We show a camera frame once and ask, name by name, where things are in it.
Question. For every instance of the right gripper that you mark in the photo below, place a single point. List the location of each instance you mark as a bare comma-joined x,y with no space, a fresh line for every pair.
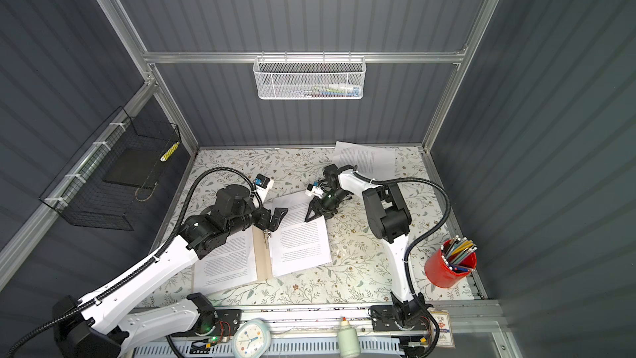
317,205

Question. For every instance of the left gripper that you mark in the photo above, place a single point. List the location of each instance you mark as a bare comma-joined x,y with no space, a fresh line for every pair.
276,218

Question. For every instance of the beige paper folder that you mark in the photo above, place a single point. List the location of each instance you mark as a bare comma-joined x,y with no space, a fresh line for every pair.
262,255

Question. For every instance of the printed paper sheet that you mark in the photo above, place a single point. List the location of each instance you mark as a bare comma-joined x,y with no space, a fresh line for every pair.
298,245
372,162
230,266

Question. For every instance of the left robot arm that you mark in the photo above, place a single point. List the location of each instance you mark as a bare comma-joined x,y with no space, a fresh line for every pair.
91,324

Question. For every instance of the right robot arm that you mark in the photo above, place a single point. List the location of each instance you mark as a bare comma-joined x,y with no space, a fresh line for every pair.
389,220

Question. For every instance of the floral table mat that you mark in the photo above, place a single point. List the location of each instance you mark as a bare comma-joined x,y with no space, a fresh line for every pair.
359,268

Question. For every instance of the yellow marker in basket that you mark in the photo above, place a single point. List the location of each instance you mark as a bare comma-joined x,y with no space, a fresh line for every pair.
167,155

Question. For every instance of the white alarm clock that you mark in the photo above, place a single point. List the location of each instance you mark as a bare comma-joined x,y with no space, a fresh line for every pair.
252,339

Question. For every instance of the white glue bottle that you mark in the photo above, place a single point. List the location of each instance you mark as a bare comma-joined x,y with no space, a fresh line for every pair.
348,341

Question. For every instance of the red pen cup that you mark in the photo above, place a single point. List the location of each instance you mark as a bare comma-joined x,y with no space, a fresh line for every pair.
454,260

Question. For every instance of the white wire basket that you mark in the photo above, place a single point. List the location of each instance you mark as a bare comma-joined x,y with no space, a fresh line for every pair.
309,80

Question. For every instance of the black wire basket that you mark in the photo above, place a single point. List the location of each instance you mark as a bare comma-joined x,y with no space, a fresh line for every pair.
114,183

